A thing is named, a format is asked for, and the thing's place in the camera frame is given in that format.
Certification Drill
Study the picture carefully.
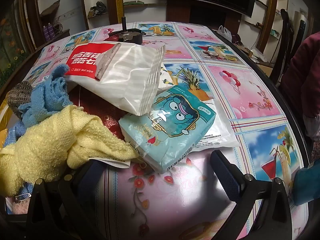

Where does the teal cartoon tissue pack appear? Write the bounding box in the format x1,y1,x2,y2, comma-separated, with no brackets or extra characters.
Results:
119,86,216,174

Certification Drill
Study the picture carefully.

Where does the blue towel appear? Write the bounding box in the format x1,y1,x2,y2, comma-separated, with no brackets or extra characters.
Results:
4,64,72,146

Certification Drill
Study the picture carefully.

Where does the white flat packet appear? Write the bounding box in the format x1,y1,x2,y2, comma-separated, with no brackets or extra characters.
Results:
191,99,240,152

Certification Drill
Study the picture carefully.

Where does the purple bottles pair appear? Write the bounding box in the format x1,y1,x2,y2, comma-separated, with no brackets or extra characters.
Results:
43,23,55,42

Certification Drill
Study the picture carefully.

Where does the white lemon print packet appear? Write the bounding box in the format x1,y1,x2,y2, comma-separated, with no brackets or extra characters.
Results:
157,64,174,93

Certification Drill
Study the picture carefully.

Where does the white red wet wipe pack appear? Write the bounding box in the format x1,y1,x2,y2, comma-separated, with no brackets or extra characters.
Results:
66,41,165,116

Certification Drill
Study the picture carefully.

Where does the yellow towel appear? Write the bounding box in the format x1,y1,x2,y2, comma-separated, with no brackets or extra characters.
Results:
1,105,138,197

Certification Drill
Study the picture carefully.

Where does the brown knitted cloth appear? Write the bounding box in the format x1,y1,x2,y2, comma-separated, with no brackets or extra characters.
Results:
7,81,33,119

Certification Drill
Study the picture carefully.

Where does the white plastic bag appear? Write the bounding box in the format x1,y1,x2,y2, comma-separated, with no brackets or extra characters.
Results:
217,25,232,42

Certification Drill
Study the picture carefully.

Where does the dark wooden chair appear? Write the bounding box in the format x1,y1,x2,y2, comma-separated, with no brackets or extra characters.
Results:
269,9,306,86

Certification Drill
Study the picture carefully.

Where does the colourful patterned tablecloth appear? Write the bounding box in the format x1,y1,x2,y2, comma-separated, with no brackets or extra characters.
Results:
4,21,309,240

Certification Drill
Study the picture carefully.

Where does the red foil packet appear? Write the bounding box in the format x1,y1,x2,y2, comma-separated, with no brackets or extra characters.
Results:
68,85,127,140

